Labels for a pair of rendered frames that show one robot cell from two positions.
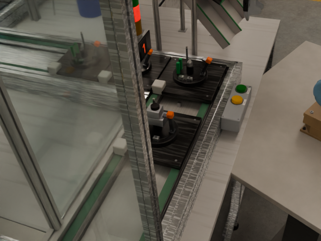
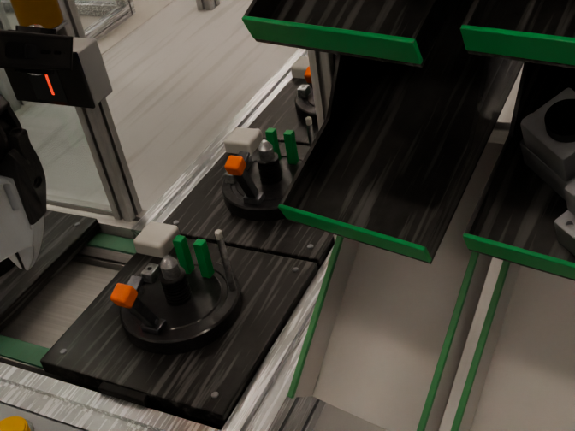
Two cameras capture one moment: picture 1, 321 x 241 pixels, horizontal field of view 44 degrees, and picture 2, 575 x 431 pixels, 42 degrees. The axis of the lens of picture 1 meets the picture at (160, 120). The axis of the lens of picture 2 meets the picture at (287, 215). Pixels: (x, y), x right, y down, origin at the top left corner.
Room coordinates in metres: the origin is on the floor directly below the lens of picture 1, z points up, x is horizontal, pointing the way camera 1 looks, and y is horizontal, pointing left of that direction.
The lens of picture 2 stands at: (1.49, -0.78, 1.56)
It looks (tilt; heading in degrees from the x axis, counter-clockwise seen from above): 36 degrees down; 96
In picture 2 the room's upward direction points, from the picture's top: 10 degrees counter-clockwise
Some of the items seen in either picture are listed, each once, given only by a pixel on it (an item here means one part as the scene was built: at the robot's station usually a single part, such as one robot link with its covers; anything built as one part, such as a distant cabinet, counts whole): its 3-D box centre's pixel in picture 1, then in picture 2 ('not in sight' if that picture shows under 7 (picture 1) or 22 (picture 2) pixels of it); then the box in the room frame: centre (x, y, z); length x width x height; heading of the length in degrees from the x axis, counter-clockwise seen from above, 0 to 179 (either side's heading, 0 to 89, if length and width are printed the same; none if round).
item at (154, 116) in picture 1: (153, 113); not in sight; (0.98, 0.02, 1.06); 0.08 x 0.04 x 0.07; 65
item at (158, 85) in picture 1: (189, 68); (174, 282); (1.28, -0.14, 1.01); 0.24 x 0.24 x 0.13; 65
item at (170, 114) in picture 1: (168, 121); not in sight; (0.96, -0.03, 1.04); 0.04 x 0.02 x 0.08; 65
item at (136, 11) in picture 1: (132, 11); not in sight; (1.16, 0.05, 1.33); 0.05 x 0.05 x 0.05
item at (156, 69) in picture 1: (133, 59); (269, 164); (1.38, 0.09, 1.01); 0.24 x 0.24 x 0.13; 65
